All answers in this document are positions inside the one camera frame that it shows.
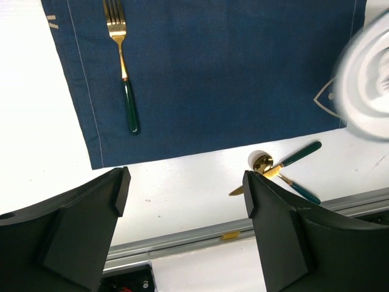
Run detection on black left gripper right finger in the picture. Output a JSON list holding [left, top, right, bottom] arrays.
[[243, 171, 388, 291]]

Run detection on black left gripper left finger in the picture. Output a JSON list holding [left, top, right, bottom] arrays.
[[1, 167, 131, 291]]

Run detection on blue cloth with gold script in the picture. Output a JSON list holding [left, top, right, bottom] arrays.
[[42, 1, 367, 169]]

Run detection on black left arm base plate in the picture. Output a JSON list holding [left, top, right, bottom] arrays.
[[97, 265, 157, 292]]

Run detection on aluminium front rail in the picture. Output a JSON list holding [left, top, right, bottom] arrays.
[[103, 188, 388, 277]]

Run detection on gold spoon green handle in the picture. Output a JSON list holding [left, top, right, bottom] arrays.
[[253, 154, 321, 204]]

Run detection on gold fork green handle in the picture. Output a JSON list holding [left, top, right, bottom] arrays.
[[103, 0, 140, 135]]

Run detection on gold knife green handle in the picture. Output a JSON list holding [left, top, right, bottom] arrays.
[[228, 141, 323, 197]]

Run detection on white plate black rings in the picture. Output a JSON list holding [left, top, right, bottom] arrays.
[[332, 7, 389, 142]]

